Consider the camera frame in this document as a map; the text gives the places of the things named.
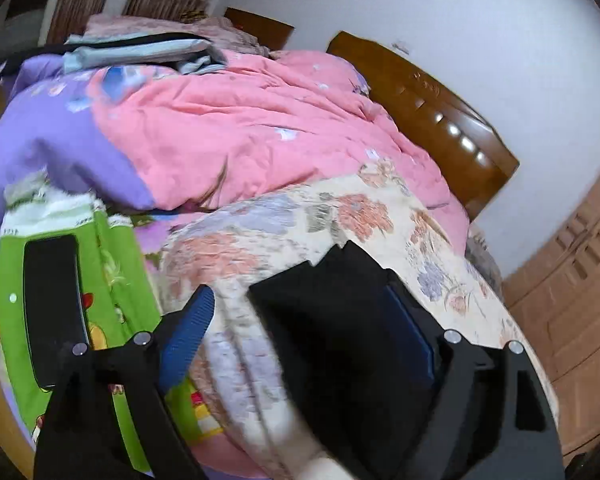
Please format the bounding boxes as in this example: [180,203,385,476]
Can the stack of folded clothes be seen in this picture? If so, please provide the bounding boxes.
[2,32,228,76]

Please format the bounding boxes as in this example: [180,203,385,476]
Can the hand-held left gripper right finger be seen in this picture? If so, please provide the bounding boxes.
[382,282,566,480]

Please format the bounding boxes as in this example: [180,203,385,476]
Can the pink and purple quilt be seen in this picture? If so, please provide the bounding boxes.
[0,50,471,261]

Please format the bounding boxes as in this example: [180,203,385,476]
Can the green cartoon printed sheet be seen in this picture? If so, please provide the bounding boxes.
[0,175,226,461]

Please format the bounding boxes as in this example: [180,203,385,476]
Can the pink patterned blanket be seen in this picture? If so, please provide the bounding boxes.
[85,12,271,57]

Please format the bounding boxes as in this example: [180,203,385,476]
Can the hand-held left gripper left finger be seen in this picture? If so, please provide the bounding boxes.
[32,285,216,480]

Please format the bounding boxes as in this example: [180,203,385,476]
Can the wooden headboard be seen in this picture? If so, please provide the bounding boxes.
[326,31,521,222]

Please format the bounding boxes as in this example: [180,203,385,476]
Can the black pants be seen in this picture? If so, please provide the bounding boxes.
[247,240,448,480]

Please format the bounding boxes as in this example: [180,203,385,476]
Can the cream floral blanket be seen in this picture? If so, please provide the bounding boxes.
[157,160,561,480]

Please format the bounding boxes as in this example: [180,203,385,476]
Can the black smartphone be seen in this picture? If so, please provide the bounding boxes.
[22,234,91,391]

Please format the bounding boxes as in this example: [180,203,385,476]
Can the light wooden wardrobe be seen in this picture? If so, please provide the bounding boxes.
[502,160,600,461]

